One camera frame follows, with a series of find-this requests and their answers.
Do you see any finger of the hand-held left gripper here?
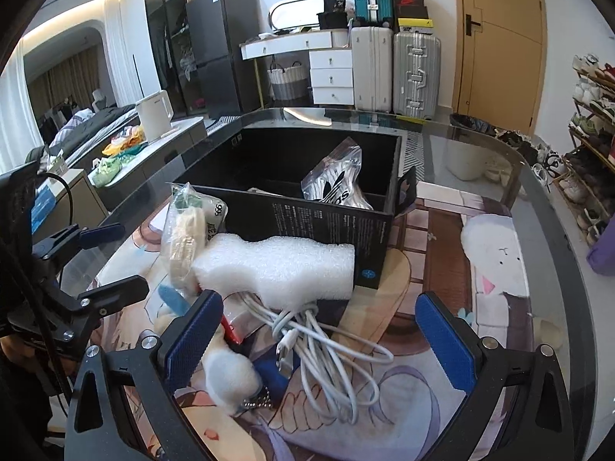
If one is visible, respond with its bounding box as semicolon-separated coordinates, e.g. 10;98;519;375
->
58;275;151;342
31;223;126;262

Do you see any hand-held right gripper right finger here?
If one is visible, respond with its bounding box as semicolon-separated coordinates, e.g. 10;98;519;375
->
414;292;577;461

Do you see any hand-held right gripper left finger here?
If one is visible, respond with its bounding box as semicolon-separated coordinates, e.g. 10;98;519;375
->
65;289;225;461

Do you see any red and white packet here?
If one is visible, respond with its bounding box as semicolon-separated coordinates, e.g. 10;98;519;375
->
218;295;277;347

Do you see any white pompom keychain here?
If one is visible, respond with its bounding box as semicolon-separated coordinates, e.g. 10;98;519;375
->
202;346;276;416

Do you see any bag of round sponges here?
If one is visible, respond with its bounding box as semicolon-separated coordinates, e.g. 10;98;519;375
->
161;182;229;294

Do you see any white charging cable bundle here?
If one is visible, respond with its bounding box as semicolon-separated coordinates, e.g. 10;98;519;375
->
235;290;396;426

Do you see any white foam block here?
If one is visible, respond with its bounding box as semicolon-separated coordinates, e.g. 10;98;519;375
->
192;234;357;309

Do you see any black cardboard box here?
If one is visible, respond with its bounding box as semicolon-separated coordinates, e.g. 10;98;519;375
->
171;108;418;291

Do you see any printed clear plastic bag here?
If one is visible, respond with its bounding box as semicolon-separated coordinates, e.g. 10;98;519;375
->
301;137;373;209

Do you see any person's left hand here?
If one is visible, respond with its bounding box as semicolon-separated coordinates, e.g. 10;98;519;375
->
0;333;80;380

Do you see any green cloth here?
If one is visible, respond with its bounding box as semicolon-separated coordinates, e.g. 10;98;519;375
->
91;155;122;188

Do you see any yellow cloth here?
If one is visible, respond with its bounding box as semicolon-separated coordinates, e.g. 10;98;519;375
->
103;126;146;157

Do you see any printed cartoon table mat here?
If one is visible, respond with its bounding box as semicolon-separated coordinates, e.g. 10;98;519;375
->
96;187;539;461

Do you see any white top side cabinet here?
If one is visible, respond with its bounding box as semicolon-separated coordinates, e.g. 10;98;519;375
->
62;115;207;212

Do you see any bed with dark blanket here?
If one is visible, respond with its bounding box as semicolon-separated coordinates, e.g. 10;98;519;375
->
48;103;140;164

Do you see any white electric kettle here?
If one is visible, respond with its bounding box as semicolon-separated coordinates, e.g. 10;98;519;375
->
135;90;175;141

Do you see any brown curtain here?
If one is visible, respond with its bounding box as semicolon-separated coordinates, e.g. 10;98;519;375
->
26;53;104;121

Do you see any purple bag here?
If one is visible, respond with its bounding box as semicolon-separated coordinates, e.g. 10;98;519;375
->
586;230;615;277

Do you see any white trash bin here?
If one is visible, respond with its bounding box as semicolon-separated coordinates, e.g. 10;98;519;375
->
444;113;495;181

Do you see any pile of loose shoes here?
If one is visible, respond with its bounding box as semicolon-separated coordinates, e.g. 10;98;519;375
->
485;127;565;188

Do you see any glass door wardrobe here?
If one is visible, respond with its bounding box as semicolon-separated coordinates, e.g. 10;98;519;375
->
143;0;193;121

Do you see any dark grey fridge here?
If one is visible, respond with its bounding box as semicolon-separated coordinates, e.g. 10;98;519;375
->
186;0;263;118

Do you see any woven laundry basket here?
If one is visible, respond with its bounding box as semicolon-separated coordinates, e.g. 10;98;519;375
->
268;60;308;101

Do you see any wooden shoe rack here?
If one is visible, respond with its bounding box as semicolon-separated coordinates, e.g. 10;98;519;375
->
548;53;615;250

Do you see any shoe rack with shoes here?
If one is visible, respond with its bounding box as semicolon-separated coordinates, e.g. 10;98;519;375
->
550;54;615;245

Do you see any silver suitcase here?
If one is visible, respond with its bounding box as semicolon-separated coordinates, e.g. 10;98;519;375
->
393;31;442;121

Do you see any white vanity desk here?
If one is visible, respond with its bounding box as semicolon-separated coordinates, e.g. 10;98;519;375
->
240;29;355;106

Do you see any white suitcase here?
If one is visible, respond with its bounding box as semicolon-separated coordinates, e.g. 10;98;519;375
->
351;25;395;113

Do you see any oval white mirror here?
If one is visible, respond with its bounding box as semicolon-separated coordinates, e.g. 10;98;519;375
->
268;0;332;32

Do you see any wooden door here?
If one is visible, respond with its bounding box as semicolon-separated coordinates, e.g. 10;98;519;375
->
452;0;549;135

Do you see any black bag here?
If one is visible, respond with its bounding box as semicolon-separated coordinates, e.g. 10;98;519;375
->
317;0;347;30

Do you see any black and yellow shoe box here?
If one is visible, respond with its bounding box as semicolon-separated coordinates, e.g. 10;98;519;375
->
397;18;434;34

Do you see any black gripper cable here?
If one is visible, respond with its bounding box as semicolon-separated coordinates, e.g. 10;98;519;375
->
29;173;74;414

